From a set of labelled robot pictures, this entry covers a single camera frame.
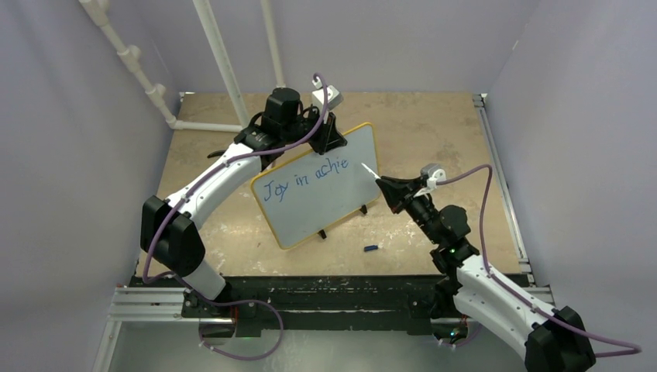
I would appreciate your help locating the aluminium table frame rail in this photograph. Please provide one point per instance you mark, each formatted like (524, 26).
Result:
(544, 292)

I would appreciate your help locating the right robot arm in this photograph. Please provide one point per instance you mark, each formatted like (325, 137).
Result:
(544, 337)

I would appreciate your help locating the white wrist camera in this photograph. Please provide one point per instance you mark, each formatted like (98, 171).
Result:
(430, 175)
(326, 98)

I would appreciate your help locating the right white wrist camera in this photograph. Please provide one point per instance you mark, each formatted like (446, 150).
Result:
(430, 175)

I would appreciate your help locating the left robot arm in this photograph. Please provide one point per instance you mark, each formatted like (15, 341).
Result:
(169, 231)

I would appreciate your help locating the yellow framed whiteboard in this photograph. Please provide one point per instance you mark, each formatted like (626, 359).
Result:
(304, 196)

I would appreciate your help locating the black handled pliers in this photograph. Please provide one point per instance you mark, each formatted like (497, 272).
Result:
(217, 153)

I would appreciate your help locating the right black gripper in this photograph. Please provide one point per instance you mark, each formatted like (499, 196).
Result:
(394, 189)

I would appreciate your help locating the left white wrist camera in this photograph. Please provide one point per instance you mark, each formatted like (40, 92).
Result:
(326, 98)

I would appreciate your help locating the white PVC pipe frame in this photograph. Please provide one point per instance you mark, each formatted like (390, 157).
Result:
(202, 45)

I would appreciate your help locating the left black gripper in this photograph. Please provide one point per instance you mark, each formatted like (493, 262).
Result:
(328, 137)

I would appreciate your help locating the whiteboard marker pen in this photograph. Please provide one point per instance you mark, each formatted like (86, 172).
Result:
(371, 172)

